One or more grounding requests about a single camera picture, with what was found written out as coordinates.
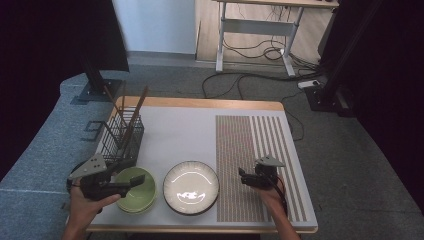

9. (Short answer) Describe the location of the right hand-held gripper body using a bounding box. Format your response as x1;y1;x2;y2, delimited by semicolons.
251;155;287;191

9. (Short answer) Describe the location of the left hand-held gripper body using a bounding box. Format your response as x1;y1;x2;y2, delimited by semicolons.
66;153;131;202

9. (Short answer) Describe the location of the black wire basket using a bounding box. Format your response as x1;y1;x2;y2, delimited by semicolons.
99;106;145;168

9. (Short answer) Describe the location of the person's right hand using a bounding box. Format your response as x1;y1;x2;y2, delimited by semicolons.
258;184;288;218

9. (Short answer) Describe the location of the person's left hand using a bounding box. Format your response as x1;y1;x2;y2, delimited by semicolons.
68;185;123;228

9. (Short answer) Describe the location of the brown striped placemat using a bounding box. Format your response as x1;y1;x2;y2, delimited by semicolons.
215;114;308;223

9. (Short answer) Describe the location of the bundle of wooden chopsticks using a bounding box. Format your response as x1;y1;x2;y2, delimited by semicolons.
120;85;150;152

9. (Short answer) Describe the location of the tall black metal stand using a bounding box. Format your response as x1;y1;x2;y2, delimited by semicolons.
303;0;384;118

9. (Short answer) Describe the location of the white power strip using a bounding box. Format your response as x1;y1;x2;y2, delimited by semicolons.
297;79;322;90

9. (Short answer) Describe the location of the black curtain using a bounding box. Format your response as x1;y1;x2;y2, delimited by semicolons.
0;0;130;183

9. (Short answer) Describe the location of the left hand-held gripper cable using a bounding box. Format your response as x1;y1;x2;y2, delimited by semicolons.
65;161;83;194

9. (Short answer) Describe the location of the thin black floor cable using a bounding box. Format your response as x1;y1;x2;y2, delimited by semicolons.
281;91;305;142

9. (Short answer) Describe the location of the black stand with base plate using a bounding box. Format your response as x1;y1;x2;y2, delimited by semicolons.
70;58;124;105

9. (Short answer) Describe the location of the long black floor cable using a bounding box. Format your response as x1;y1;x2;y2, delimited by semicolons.
201;71;323;101

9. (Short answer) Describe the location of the black cable tangle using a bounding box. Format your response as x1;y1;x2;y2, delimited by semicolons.
222;33;323;73

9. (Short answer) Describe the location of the white metal desk frame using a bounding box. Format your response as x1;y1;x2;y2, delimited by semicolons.
213;0;340;78

